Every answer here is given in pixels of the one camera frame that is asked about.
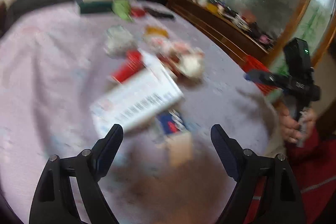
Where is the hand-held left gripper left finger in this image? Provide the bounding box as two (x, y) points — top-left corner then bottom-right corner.
(29, 124), (124, 224)

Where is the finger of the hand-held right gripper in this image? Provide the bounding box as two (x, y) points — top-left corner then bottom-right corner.
(244, 69), (287, 88)

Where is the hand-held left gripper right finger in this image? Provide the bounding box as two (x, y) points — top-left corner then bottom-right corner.
(210, 124), (306, 224)

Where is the red plastic basket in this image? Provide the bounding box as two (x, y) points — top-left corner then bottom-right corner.
(240, 55), (279, 96)

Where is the white printed box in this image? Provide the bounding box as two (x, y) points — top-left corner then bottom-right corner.
(89, 50), (184, 136)

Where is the person's right forearm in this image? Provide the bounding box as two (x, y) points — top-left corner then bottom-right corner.
(285, 127), (336, 224)

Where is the person's right hand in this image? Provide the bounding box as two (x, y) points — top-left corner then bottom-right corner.
(278, 105), (317, 144)

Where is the tan cardboard piece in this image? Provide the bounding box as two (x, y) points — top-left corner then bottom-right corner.
(167, 132), (195, 168)

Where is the blue printed packet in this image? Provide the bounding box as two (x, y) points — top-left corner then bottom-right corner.
(155, 109), (191, 139)

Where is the wooden sideboard cabinet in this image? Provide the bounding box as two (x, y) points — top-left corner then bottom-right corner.
(164, 0), (336, 68)

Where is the wooden cabinet with clutter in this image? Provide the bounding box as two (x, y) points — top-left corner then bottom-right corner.
(168, 0), (276, 46)

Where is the red snack packet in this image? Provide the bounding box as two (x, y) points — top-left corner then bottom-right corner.
(110, 49), (145, 84)

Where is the crumpled white red wrapper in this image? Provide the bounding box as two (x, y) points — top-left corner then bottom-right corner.
(150, 39), (206, 80)

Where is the crumpled clear plastic bag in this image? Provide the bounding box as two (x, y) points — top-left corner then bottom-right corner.
(104, 25), (137, 58)

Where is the yellow bowl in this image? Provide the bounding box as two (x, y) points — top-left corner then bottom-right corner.
(143, 25), (169, 39)

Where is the black remote control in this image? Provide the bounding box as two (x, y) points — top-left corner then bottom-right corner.
(146, 7), (175, 20)

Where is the flat red packet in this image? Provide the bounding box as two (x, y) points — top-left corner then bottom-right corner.
(130, 7), (146, 18)

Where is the green plastic bag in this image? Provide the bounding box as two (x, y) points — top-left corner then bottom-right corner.
(112, 0), (134, 22)

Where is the dark green tissue box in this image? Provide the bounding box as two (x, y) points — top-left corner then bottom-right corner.
(74, 0), (116, 14)

